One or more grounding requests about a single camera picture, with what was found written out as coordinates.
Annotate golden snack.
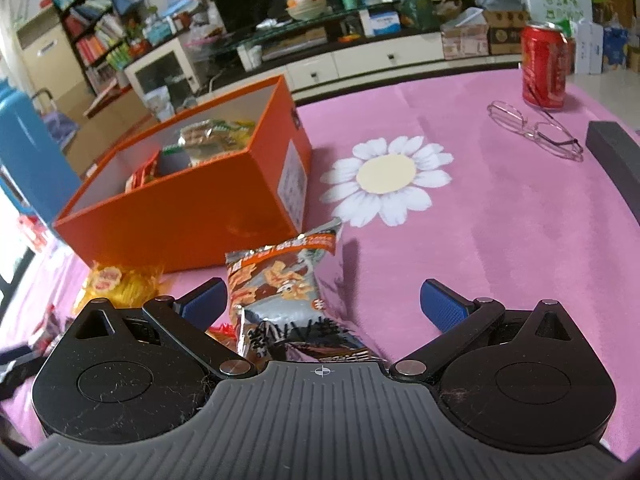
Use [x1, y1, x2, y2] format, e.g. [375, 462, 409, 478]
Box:
[72, 262, 164, 316]

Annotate grey orange snack bag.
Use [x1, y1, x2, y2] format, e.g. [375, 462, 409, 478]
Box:
[226, 218, 381, 370]

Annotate red orange snack packet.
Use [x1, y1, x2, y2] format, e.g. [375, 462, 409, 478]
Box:
[206, 323, 238, 351]

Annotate pink floral tablecloth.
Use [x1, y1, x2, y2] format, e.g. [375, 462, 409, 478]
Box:
[1, 70, 639, 457]

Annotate orange storage box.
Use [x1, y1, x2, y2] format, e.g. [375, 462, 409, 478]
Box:
[54, 76, 311, 272]

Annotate blue thermos jug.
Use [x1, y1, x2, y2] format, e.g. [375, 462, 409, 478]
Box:
[0, 78, 81, 229]

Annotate dark grey foam block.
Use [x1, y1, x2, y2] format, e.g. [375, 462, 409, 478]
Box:
[586, 122, 640, 222]

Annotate brown cardboard box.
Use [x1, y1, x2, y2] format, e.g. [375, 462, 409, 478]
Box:
[58, 84, 158, 177]

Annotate yellow snack bag in box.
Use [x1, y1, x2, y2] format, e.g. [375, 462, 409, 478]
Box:
[220, 120, 256, 151]

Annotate white glass door cabinet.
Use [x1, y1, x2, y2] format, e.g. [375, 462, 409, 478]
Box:
[125, 36, 201, 122]

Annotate red soda can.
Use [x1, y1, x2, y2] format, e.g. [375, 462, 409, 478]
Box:
[521, 23, 568, 110]

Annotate white tv cabinet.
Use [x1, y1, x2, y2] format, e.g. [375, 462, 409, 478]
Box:
[198, 30, 521, 104]

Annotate bookshelf with books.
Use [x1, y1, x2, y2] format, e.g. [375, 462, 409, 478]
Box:
[52, 0, 146, 94]

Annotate fruit bowl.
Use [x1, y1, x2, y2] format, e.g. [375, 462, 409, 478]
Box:
[286, 0, 328, 21]

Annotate wire frame eyeglasses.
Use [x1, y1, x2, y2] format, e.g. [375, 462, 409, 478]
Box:
[487, 101, 584, 162]

